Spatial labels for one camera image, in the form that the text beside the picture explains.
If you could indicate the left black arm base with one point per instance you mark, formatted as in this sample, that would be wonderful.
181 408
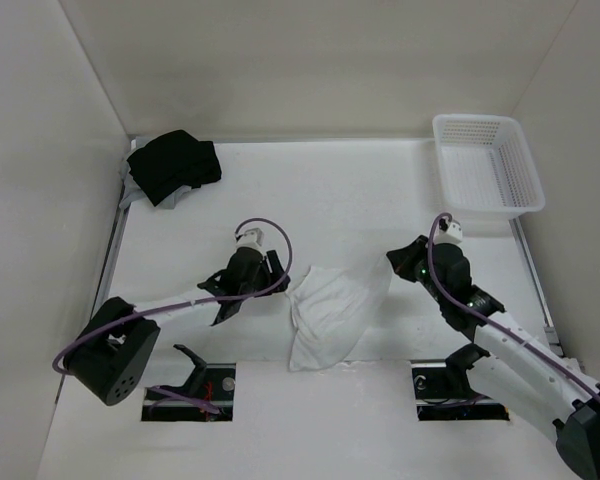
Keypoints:
192 390

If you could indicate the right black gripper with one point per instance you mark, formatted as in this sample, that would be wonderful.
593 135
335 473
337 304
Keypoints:
401 259

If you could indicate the black folded tank top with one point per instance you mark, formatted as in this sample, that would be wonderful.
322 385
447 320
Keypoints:
172 160

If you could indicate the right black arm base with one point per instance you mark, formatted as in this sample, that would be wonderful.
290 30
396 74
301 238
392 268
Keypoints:
442 391

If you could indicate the white tank top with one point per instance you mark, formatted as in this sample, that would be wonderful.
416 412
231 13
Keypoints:
331 308

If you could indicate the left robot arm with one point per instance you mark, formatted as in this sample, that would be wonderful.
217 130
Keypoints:
111 354

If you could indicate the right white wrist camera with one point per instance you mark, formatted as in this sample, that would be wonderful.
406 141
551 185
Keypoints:
449 232

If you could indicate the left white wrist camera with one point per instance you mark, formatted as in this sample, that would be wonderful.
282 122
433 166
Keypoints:
251 238

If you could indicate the white plastic basket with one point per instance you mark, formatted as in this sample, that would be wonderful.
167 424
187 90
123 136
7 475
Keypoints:
486 167

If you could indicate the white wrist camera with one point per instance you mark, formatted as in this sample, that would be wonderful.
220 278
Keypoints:
449 232
251 238

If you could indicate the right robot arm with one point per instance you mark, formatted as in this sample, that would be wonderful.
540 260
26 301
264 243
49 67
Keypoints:
502 360

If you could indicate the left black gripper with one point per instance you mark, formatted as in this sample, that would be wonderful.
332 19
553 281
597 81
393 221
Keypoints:
270 277

